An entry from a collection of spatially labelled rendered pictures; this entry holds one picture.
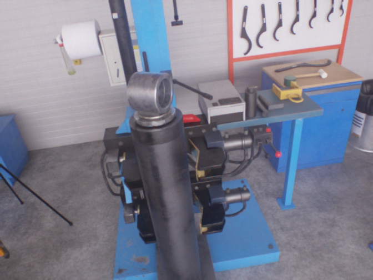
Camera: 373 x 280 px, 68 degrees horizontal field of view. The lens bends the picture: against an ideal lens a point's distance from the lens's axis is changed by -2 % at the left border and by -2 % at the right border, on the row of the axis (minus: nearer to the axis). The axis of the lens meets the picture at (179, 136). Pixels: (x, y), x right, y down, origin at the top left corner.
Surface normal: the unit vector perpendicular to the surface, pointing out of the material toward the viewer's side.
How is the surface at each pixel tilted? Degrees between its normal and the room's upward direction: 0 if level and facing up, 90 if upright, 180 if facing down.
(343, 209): 0
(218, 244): 0
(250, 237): 0
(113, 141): 90
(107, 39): 90
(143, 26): 90
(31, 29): 90
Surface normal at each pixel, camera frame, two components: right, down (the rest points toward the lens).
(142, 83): -0.36, -0.26
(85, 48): 0.14, 0.77
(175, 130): 0.71, 0.31
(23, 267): -0.11, -0.84
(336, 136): 0.11, 0.53
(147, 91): -0.40, 0.03
